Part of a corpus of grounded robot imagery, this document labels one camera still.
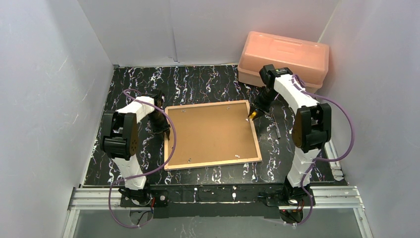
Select white wooden photo frame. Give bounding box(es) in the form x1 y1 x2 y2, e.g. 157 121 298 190
164 100 262 171

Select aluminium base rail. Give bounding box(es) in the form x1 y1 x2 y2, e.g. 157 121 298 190
67 186 365 210

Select pink plastic storage box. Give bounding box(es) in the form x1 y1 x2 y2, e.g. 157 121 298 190
237 31 330 93

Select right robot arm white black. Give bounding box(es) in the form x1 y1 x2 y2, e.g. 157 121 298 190
248 64 331 188

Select yellow handled screwdriver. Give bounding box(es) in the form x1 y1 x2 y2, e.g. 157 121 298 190
248 111 257 119

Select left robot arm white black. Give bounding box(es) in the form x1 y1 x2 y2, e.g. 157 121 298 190
100 90 170 191

